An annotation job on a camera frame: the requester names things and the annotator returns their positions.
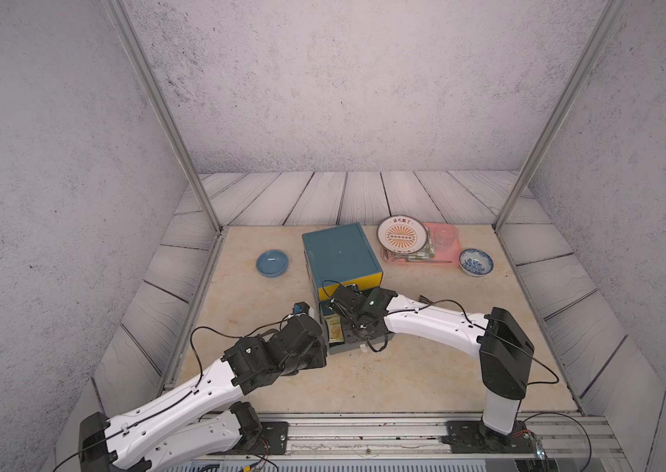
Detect right aluminium frame post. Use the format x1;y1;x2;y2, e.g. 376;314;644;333
492;0;626;235

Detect yellow top drawer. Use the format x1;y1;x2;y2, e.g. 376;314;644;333
312;271;383;301

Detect aluminium mounting rail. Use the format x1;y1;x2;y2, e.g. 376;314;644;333
107;412;629;472

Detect blue ceramic dish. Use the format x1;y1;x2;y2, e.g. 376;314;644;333
255;250;290;278

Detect blue white patterned bowl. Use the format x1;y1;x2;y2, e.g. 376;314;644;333
460;248;494;277

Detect white plate orange sunburst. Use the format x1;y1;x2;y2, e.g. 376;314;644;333
376;216;428;255

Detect teal drawer cabinet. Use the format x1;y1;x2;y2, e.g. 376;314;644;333
301;222;383;303

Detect pink plastic tray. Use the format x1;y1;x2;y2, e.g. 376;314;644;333
380;223;463;267

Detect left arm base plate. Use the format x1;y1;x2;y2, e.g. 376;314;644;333
229;421;290;456

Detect clear glass cup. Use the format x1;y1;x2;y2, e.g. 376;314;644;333
432;224;457;252

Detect aluminium frame post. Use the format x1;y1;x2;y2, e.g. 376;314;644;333
103;0;223;233
492;0;626;235

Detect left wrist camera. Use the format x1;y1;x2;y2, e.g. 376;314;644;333
291;302;314;318

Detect left aluminium frame post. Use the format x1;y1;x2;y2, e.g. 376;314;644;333
103;0;223;233

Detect pale yellow cookie packet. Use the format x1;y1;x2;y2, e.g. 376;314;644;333
324;315;345;345

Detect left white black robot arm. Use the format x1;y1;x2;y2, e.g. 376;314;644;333
69;313;327;471

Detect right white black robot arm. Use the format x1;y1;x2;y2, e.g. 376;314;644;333
322;285;535;437

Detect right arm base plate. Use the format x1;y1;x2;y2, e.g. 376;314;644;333
440;420;537;454

